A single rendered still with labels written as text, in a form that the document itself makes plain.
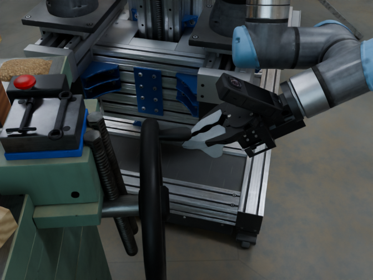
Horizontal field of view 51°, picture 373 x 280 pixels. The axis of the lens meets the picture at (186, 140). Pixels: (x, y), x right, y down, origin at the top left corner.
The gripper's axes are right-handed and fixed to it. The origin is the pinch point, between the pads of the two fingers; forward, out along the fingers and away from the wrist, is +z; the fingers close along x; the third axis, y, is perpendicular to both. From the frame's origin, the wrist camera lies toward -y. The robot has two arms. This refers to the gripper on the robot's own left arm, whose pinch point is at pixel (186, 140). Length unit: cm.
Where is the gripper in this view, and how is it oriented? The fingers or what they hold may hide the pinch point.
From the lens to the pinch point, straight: 70.0
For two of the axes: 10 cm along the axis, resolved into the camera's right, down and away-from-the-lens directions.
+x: -0.7, -6.9, 7.2
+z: -8.6, 4.0, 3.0
